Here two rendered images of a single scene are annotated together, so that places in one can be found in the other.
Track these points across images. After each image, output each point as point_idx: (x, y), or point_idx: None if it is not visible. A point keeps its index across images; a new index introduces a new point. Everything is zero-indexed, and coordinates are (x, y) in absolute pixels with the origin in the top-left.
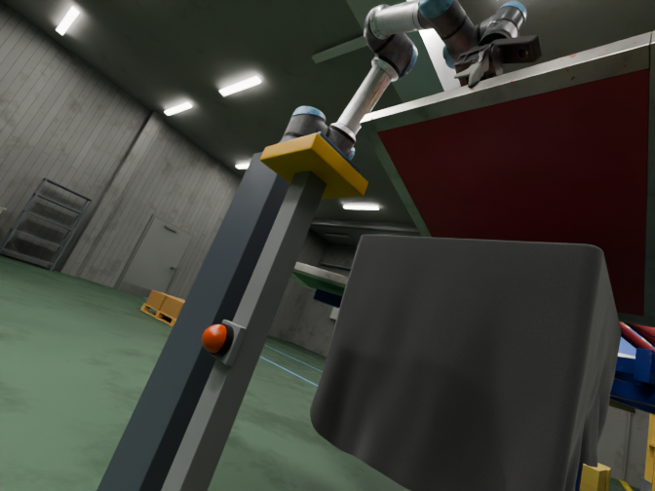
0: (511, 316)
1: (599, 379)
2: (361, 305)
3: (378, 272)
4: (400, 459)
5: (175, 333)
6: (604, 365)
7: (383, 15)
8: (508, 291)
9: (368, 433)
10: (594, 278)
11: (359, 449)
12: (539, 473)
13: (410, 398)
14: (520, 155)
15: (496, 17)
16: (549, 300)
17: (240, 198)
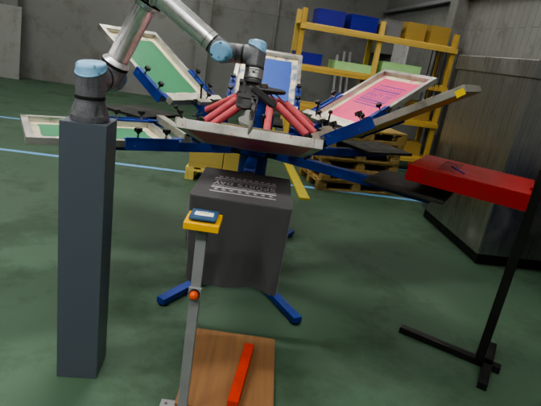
0: (266, 233)
1: None
2: None
3: None
4: (232, 281)
5: (65, 269)
6: None
7: (166, 9)
8: (265, 225)
9: (218, 277)
10: (290, 219)
11: (215, 283)
12: (274, 274)
13: (233, 263)
14: (263, 143)
15: (253, 59)
16: (278, 228)
17: (69, 167)
